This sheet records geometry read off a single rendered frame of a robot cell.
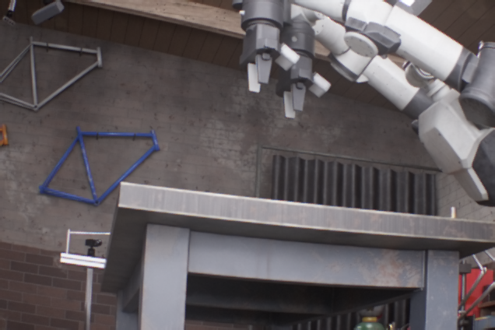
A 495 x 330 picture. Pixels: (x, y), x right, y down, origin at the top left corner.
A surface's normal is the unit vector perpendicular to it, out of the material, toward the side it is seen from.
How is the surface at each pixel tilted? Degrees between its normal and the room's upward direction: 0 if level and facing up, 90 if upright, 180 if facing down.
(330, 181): 91
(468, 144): 121
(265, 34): 90
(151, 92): 90
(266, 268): 90
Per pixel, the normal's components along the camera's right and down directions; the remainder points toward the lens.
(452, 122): -0.61, 0.28
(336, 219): 0.25, -0.29
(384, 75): -0.20, 0.15
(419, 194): -0.55, -0.26
